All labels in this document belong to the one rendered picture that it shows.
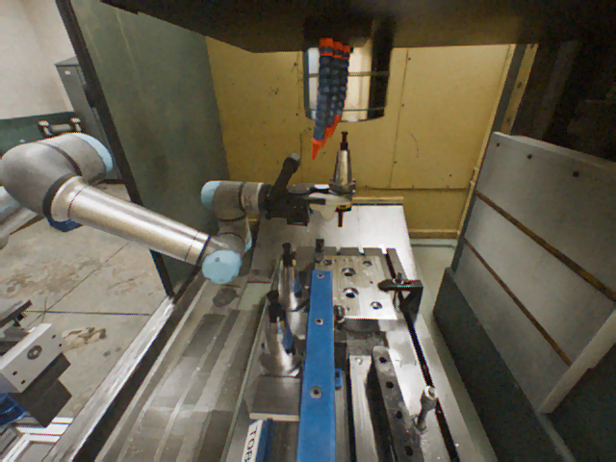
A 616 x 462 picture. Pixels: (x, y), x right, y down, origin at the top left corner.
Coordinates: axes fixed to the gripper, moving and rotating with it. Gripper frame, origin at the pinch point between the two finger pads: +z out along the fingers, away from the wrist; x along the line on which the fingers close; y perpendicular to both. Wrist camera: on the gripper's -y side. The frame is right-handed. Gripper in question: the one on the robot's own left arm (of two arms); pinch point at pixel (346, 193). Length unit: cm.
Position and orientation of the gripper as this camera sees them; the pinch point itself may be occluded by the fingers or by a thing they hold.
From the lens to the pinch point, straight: 61.0
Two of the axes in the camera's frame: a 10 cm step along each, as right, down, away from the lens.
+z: 9.8, 0.7, -2.0
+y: 0.4, 8.7, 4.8
